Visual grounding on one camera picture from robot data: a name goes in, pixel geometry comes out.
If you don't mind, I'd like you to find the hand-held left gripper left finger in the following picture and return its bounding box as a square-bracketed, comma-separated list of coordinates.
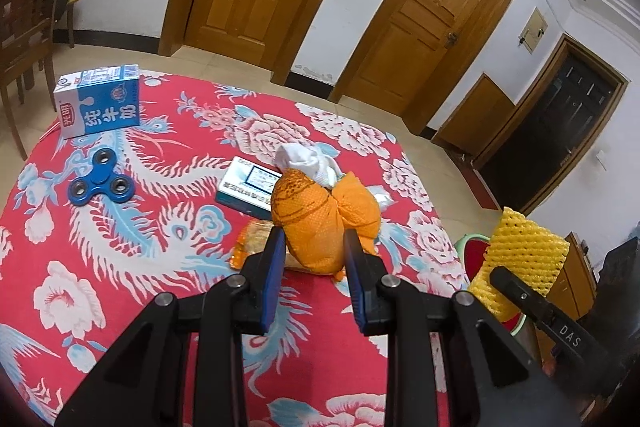
[54, 226, 287, 427]

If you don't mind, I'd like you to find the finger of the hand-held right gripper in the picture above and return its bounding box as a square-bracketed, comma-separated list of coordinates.
[489, 266, 598, 364]

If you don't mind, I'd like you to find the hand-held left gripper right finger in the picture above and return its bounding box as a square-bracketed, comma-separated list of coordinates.
[342, 228, 583, 427]

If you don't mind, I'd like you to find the orange clear snack wrapper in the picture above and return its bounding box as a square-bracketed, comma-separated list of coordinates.
[230, 219, 301, 272]

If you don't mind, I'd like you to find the yellow foam fruit net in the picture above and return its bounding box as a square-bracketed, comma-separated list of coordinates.
[467, 206, 571, 320]

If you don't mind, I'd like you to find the orange mesh bag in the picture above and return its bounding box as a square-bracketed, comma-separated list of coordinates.
[270, 170, 382, 278]

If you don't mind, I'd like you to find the red green plastic stool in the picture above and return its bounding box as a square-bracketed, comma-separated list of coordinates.
[459, 233, 531, 353]

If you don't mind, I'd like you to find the blue and white box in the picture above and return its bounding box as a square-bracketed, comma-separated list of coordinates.
[215, 156, 283, 214]

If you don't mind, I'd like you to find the white knotted cloth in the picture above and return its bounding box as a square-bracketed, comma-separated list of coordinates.
[274, 142, 342, 188]

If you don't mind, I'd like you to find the light wooden cabinet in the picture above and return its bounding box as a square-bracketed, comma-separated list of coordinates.
[545, 232, 598, 323]

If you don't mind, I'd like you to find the red floral tablecloth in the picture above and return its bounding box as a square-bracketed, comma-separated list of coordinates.
[0, 72, 481, 427]

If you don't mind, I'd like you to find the red door mat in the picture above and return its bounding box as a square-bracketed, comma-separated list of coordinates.
[445, 149, 501, 210]

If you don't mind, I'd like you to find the blue fidget spinner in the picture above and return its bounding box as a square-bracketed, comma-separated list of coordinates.
[68, 147, 136, 206]

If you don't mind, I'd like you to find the blue and white milk carton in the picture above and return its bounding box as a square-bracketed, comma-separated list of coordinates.
[52, 64, 141, 140]

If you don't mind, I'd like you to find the wooden panel door with latch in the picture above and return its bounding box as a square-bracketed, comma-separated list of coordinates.
[327, 0, 529, 132]

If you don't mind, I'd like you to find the dark door with wooden frame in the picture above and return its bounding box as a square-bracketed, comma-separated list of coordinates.
[472, 33, 630, 212]

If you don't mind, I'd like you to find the low wooden wall panel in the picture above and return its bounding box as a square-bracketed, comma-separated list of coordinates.
[432, 73, 516, 158]

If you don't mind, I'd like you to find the cream wall meter box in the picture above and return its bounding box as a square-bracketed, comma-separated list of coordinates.
[517, 7, 551, 55]

